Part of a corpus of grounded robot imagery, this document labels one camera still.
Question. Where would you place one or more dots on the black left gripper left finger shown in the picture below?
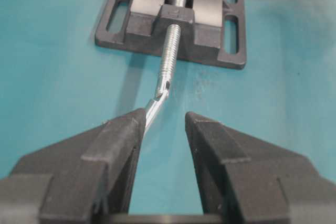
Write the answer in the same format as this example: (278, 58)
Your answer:
(71, 181)

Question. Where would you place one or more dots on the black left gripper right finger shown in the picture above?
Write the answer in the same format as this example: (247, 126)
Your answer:
(248, 180)

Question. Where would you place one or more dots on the dark grey metal vise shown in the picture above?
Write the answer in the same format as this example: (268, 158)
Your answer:
(213, 32)

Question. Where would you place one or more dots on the silver vise screw handle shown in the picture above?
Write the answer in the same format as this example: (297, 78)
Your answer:
(165, 75)

